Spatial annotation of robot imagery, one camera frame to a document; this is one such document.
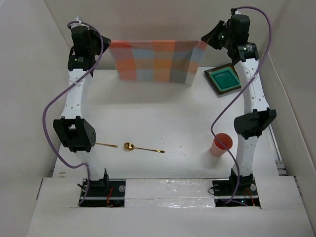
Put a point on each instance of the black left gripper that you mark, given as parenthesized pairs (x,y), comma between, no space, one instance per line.
(94,34)

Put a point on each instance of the gold spoon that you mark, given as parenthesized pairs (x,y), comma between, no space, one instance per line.
(130,147)

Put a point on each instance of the coral plastic cup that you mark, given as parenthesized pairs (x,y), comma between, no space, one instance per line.
(221,143)

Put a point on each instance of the orange grey checkered cloth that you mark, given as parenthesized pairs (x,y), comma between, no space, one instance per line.
(169,61)

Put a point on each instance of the green square ceramic plate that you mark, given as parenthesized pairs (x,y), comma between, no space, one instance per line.
(223,79)

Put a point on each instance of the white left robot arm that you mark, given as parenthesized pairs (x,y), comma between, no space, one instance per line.
(73,130)

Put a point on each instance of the gold fork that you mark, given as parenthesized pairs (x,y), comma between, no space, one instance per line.
(108,145)

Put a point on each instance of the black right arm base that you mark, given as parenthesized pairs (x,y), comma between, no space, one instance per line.
(230,193)

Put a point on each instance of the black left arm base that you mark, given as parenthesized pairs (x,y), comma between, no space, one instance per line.
(109,195)

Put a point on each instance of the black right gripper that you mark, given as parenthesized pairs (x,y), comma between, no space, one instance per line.
(210,37)

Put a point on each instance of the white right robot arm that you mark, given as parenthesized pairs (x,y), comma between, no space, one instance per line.
(257,113)

